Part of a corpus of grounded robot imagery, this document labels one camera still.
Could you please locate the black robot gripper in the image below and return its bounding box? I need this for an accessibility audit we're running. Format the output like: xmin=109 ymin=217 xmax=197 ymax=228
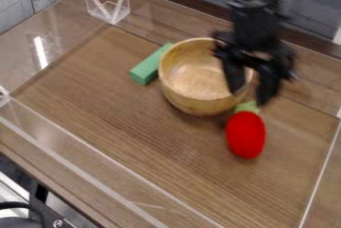
xmin=211 ymin=0 xmax=294 ymax=106

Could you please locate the red toy strawberry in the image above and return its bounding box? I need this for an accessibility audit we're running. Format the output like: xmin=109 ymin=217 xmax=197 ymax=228
xmin=224 ymin=101 xmax=266 ymax=158

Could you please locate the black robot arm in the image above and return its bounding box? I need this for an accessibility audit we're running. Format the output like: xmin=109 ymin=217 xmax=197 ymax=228
xmin=211 ymin=0 xmax=295 ymax=107

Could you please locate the wooden bowl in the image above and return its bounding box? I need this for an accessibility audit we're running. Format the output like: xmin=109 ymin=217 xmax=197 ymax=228
xmin=159 ymin=38 xmax=254 ymax=116

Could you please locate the green rectangular block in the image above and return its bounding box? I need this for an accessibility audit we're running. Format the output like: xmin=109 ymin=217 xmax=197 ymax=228
xmin=129 ymin=43 xmax=171 ymax=86

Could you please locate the clear acrylic tray wall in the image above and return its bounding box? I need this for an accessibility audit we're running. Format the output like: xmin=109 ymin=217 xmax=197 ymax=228
xmin=0 ymin=0 xmax=341 ymax=228

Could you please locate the black table leg bracket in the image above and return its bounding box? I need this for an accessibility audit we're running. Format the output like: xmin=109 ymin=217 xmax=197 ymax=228
xmin=29 ymin=183 xmax=76 ymax=228

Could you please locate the black cable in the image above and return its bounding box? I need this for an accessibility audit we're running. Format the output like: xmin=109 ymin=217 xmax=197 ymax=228
xmin=0 ymin=200 xmax=45 ymax=228

